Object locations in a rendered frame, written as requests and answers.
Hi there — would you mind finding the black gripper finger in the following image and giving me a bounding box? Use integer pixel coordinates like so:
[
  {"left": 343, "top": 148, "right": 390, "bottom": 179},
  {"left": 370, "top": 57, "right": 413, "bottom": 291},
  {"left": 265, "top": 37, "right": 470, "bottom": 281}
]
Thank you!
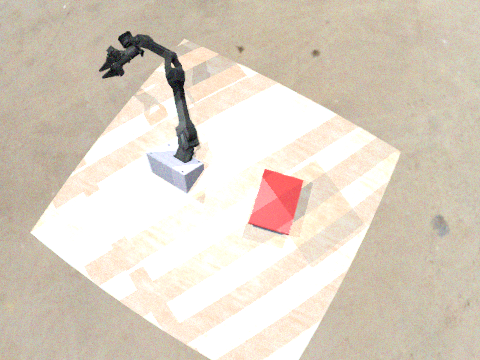
[
  {"left": 102, "top": 65, "right": 120, "bottom": 79},
  {"left": 99, "top": 57, "right": 114, "bottom": 72}
]

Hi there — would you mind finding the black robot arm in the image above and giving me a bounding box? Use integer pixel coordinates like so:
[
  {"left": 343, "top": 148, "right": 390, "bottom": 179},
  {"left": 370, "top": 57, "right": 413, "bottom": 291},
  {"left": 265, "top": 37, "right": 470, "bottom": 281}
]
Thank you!
[{"left": 106, "top": 31, "right": 199, "bottom": 163}]

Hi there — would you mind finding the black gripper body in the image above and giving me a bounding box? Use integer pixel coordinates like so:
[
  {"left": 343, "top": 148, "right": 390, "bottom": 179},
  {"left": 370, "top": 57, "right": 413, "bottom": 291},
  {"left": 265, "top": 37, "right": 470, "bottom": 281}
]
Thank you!
[{"left": 107, "top": 50, "right": 132, "bottom": 77}]

